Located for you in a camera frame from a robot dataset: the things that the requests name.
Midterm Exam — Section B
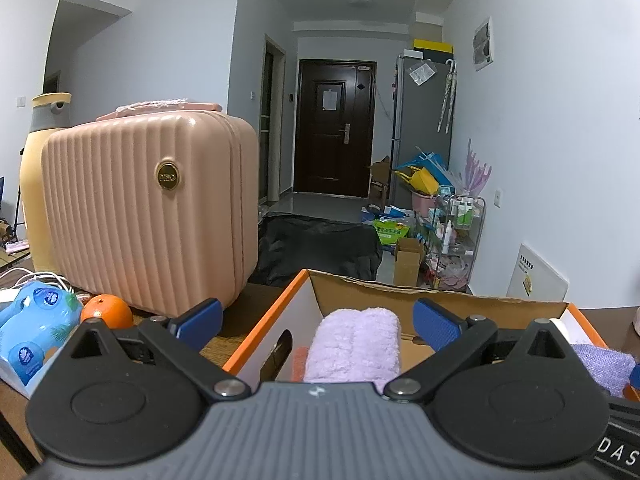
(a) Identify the pink plastic bucket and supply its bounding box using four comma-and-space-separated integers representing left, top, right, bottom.
411, 191, 441, 216

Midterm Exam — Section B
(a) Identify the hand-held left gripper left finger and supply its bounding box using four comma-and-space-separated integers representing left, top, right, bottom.
50, 298, 252, 402

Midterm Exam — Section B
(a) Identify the yellow bag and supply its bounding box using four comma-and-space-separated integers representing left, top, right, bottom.
395, 166, 436, 195

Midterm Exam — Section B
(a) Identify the dark brown door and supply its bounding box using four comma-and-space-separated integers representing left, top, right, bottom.
294, 59, 377, 200

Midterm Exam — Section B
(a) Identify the blue wet wipes pack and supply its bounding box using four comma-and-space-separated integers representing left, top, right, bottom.
0, 280, 85, 401

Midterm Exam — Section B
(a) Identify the pink ribbed suitcase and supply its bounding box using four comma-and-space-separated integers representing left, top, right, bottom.
41, 110, 260, 306

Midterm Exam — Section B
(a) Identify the purple towel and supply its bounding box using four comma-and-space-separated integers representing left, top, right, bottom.
304, 306, 403, 395

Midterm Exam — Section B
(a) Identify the white electrical panel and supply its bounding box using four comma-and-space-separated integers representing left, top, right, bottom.
472, 16, 496, 72

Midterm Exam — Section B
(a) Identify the open brown cardboard box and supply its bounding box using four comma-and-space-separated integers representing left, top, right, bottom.
368, 156, 392, 203

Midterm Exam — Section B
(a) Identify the white cable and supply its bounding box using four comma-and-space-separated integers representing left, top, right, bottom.
0, 269, 71, 293

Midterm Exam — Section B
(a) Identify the orange fruit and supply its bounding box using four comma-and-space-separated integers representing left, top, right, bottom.
80, 294, 134, 330

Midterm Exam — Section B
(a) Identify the grey refrigerator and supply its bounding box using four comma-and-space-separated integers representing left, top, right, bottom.
390, 55, 453, 211

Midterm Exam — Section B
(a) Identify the wire rack trolley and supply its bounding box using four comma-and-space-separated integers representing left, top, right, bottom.
426, 194, 487, 292

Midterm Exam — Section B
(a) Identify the green printed bag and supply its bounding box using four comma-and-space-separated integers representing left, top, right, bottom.
372, 217, 412, 246

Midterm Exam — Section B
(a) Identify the white folded umbrella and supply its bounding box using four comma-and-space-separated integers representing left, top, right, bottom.
437, 58, 457, 134

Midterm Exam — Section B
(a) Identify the orange pink cloth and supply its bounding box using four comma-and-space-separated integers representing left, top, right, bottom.
291, 346, 310, 382

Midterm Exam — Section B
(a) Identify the wooden side shelf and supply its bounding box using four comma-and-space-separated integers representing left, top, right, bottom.
0, 220, 32, 266

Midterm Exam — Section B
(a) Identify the pink knitted cloth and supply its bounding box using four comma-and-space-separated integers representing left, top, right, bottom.
95, 99, 223, 122

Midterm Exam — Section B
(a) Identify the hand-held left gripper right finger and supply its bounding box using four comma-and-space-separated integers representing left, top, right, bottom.
382, 298, 583, 403

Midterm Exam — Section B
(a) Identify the yellow thermos jug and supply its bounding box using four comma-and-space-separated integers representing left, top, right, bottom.
19, 92, 72, 275

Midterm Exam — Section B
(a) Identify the orange cardboard box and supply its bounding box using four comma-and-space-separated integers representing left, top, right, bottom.
222, 268, 640, 402

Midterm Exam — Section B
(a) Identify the small cardboard box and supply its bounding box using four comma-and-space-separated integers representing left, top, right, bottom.
393, 237, 426, 287

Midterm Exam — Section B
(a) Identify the dark cloth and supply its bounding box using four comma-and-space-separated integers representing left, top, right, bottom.
248, 211, 383, 288

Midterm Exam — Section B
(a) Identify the purple knitted cloth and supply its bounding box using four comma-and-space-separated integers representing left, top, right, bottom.
570, 342, 638, 397

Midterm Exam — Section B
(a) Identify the white flat board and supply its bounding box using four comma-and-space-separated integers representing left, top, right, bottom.
506, 242, 569, 303

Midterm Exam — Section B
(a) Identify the interior door frame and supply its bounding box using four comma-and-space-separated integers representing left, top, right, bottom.
260, 34, 287, 206

